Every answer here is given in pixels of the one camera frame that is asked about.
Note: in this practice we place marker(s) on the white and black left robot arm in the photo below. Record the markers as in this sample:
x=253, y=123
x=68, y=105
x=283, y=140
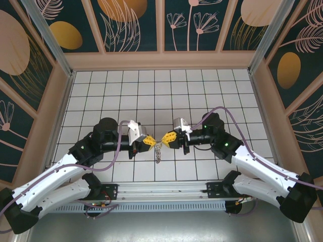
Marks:
x=50, y=181

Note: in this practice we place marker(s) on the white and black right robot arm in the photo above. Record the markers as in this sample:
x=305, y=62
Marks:
x=265, y=171

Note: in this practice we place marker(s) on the small circuit board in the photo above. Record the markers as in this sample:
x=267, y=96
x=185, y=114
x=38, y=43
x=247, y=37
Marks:
x=96, y=205

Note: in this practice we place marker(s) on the grey metal sheet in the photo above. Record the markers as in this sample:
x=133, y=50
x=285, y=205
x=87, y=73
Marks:
x=164, y=227

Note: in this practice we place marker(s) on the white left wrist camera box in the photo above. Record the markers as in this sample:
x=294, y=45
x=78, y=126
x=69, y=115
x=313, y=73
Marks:
x=137, y=133

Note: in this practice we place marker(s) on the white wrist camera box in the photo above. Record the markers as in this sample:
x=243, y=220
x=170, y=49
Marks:
x=137, y=133
x=180, y=124

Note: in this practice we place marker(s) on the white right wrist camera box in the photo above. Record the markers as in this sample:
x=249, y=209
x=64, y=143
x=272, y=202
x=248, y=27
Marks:
x=180, y=124

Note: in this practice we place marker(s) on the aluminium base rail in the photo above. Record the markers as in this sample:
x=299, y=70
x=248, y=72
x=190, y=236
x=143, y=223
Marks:
x=164, y=187

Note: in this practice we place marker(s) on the aluminium frame post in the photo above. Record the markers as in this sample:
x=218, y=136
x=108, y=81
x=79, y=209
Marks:
x=49, y=37
x=268, y=37

